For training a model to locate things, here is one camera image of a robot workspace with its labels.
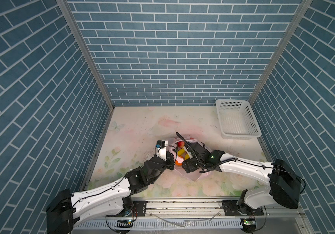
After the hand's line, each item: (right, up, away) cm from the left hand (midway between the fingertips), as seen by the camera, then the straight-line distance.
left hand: (179, 153), depth 73 cm
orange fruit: (-1, -2, -11) cm, 11 cm away
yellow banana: (+1, -3, +17) cm, 17 cm away
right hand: (+5, -9, +10) cm, 14 cm away
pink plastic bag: (+8, -12, 0) cm, 14 cm away
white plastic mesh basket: (+47, +17, +40) cm, 64 cm away
